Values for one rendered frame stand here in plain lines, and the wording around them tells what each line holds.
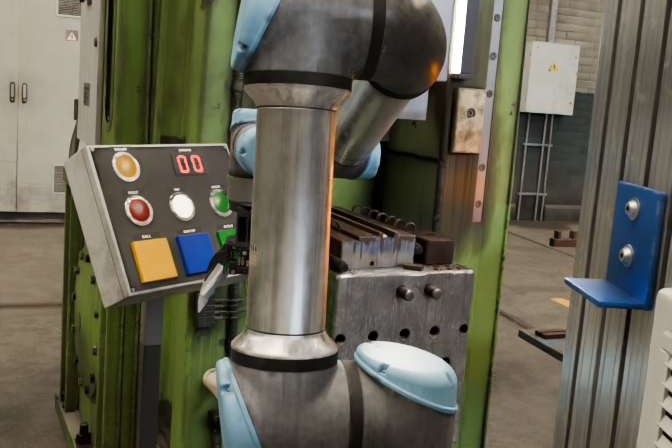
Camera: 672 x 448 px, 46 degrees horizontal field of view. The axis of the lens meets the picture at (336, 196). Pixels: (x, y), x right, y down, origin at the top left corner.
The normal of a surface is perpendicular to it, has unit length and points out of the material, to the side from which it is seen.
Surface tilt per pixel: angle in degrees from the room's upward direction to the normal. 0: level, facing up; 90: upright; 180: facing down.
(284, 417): 82
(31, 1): 90
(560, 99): 90
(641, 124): 90
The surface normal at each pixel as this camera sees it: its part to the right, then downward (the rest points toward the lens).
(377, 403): 0.21, -0.44
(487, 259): 0.44, 0.16
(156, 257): 0.71, -0.37
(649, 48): -0.99, -0.07
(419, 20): 0.65, 0.00
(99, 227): -0.62, 0.06
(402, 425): 0.14, 0.03
